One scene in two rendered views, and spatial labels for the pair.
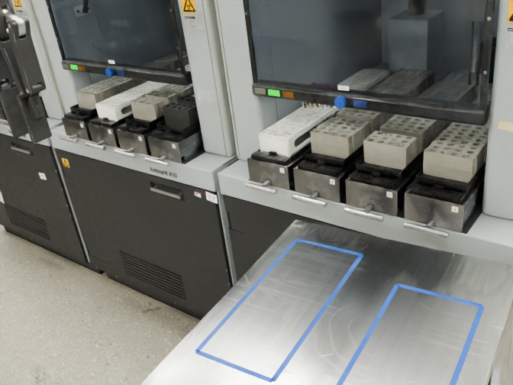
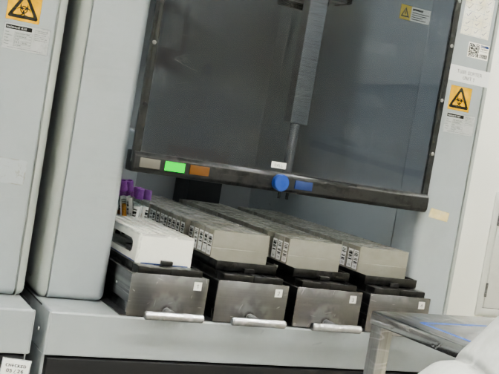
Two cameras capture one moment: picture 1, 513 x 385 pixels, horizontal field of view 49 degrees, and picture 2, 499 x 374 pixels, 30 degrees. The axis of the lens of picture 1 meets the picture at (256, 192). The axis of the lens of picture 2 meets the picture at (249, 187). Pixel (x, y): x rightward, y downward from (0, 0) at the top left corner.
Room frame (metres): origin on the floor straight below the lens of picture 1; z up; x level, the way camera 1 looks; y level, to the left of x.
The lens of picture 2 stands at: (0.67, 1.31, 1.05)
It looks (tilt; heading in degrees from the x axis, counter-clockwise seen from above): 3 degrees down; 293
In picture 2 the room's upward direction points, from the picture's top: 10 degrees clockwise
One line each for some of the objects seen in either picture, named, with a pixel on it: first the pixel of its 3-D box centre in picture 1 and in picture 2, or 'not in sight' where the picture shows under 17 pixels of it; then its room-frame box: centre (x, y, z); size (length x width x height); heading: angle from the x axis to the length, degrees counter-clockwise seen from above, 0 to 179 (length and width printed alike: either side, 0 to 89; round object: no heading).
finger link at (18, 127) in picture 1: (16, 112); not in sight; (0.80, 0.34, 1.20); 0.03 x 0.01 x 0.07; 139
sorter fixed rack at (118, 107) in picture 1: (137, 100); not in sight; (1.95, 0.38, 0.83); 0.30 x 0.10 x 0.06; 139
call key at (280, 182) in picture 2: (340, 101); (280, 182); (1.27, -0.23, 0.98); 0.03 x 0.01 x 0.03; 49
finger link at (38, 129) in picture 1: (34, 117); not in sight; (0.77, 0.30, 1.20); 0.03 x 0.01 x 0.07; 139
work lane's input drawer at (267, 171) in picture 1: (328, 127); (111, 255); (1.59, -0.25, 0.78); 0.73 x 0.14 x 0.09; 139
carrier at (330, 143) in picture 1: (331, 143); (237, 248); (1.32, -0.21, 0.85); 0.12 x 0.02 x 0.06; 50
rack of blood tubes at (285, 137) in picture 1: (303, 127); (137, 240); (1.49, -0.16, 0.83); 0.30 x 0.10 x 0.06; 139
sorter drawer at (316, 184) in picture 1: (373, 135); (183, 262); (1.50, -0.36, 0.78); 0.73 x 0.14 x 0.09; 139
